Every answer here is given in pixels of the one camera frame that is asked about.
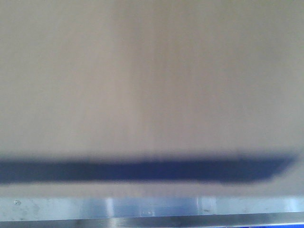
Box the brown cardboard box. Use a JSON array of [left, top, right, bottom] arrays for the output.
[[0, 0, 304, 197]]

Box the stainless steel shelf rack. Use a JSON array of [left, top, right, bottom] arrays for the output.
[[0, 196, 304, 228]]

